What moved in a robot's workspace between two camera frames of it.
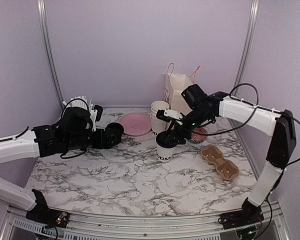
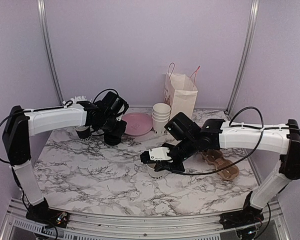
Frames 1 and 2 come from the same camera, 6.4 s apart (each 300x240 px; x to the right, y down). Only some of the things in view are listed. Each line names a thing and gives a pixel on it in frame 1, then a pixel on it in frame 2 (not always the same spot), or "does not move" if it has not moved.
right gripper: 179,130 → 180,168
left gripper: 100,144 → 120,130
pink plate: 135,124 does not move
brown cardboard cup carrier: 226,168 does not move
